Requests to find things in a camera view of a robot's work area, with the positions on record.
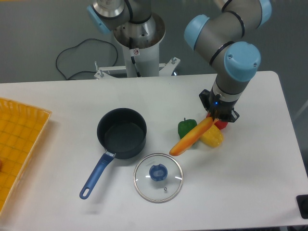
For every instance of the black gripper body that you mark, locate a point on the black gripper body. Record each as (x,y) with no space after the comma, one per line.
(217,107)

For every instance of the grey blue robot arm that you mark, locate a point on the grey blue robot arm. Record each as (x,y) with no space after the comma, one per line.
(219,42)

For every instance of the red bell pepper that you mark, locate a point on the red bell pepper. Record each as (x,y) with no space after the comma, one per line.
(220,124)

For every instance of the yellow bell pepper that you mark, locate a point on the yellow bell pepper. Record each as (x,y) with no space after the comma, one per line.
(212,137)

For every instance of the green bell pepper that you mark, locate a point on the green bell pepper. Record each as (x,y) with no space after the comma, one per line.
(185,126)

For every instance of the glass lid blue knob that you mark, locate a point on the glass lid blue knob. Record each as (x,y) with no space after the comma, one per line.
(158,178)

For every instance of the black box at edge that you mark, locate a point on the black box at edge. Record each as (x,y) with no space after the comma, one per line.
(302,201)

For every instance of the yellow plastic basket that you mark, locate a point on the yellow plastic basket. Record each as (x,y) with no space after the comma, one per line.
(21,126)

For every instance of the dark pot blue handle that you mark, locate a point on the dark pot blue handle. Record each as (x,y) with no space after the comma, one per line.
(122,133)

